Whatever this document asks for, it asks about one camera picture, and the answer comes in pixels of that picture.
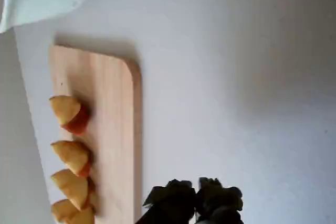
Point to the apple slice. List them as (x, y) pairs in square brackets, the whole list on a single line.
[(69, 186), (71, 154), (65, 108), (84, 217), (61, 209)]

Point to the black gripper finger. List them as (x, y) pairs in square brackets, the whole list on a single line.
[(173, 200), (218, 203)]

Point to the wooden cutting board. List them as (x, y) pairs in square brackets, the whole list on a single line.
[(113, 129)]

